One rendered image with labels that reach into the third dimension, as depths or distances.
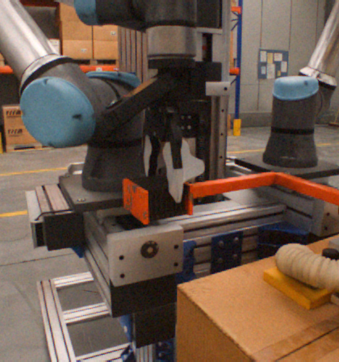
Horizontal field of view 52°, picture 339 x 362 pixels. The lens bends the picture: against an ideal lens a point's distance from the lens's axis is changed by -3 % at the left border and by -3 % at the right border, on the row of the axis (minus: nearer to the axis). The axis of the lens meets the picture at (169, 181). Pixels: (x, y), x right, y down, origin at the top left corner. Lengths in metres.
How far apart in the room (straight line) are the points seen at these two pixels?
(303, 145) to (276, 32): 10.51
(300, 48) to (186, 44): 11.56
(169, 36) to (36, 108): 0.24
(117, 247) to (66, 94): 0.26
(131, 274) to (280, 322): 0.27
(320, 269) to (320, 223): 0.41
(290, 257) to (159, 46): 0.34
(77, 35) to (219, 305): 7.16
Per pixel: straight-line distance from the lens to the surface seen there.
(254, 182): 0.67
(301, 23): 12.13
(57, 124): 0.59
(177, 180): 0.52
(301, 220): 0.93
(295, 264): 0.50
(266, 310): 0.53
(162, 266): 0.67
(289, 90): 0.96
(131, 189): 0.55
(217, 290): 0.57
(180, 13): 0.53
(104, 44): 7.60
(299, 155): 0.96
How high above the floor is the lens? 1.25
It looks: 15 degrees down
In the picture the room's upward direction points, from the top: straight up
